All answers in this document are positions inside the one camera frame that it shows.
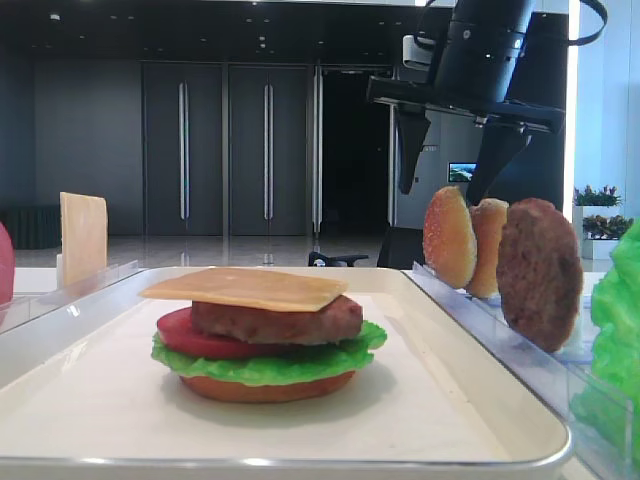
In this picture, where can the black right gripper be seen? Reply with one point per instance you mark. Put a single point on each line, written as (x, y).
(505, 134)

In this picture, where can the sesame top bun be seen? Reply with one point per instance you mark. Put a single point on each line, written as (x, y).
(449, 242)

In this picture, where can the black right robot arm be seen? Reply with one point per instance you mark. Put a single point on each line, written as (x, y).
(469, 68)

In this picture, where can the standing meat patty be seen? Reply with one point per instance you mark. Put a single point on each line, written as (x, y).
(539, 273)

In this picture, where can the meat patty on burger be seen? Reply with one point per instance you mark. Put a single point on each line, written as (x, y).
(340, 320)

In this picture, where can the cheese slice on burger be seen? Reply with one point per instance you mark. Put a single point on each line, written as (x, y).
(252, 288)

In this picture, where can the lettuce on burger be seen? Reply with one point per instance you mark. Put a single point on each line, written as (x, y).
(304, 365)

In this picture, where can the standing green lettuce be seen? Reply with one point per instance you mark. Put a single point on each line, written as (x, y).
(615, 310)

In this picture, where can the tomato slice on burger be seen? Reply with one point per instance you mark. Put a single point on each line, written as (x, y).
(176, 331)

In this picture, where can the standing cheese slice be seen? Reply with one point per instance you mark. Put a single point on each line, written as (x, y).
(84, 236)

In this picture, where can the standing tomato slice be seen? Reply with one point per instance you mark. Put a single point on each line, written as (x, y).
(7, 266)

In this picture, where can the standing bun slice right rack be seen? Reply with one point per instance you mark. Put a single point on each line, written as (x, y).
(488, 219)

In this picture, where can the clear rack right side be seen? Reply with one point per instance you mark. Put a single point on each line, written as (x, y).
(556, 378)

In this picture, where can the bottom bun on burger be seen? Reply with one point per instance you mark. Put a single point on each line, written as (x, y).
(234, 392)

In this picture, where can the metal tray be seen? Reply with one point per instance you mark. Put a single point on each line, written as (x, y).
(81, 398)

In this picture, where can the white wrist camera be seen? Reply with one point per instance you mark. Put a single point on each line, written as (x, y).
(418, 53)

